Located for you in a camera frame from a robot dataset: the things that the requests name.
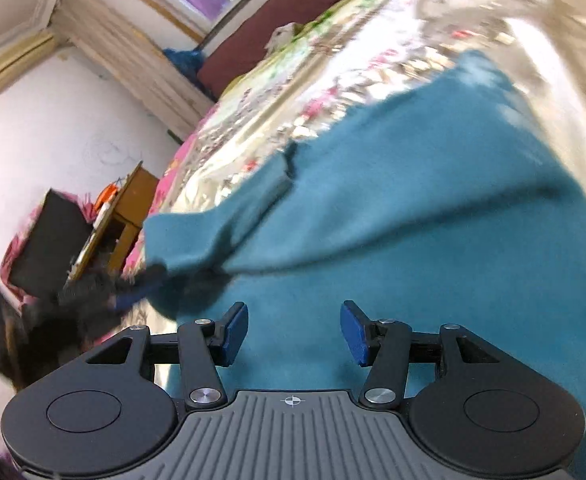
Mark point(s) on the floral bedspread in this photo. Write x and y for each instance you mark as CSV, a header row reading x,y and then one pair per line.
x,y
573,85

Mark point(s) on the orange object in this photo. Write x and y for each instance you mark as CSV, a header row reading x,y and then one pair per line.
x,y
105,197

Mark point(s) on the beige curtain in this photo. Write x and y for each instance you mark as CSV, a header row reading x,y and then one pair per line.
x,y
123,60

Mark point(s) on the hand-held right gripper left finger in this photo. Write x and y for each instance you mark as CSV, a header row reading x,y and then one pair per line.
x,y
235,332

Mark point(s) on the dark red headboard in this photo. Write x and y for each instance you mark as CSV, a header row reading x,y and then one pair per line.
x,y
273,10

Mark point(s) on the cream air conditioner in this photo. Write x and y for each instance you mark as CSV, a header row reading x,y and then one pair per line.
x,y
13,65

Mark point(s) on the black monitor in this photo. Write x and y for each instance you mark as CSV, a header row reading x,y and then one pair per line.
x,y
48,240

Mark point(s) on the wooden nightstand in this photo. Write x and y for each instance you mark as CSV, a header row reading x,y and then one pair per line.
x,y
133,210

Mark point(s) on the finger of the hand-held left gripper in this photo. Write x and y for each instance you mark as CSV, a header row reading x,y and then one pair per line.
x,y
143,280

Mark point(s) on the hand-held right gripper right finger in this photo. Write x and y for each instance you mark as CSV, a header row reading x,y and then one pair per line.
x,y
353,332

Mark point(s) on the clear plastic sheet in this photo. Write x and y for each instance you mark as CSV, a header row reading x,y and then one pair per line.
x,y
373,35

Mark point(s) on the small white cloth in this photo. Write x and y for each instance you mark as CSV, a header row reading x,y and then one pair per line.
x,y
282,36

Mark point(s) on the teal knit sweater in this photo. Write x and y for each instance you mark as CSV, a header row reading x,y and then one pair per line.
x,y
398,185

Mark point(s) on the blue bag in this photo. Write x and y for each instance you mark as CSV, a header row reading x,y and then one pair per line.
x,y
183,62

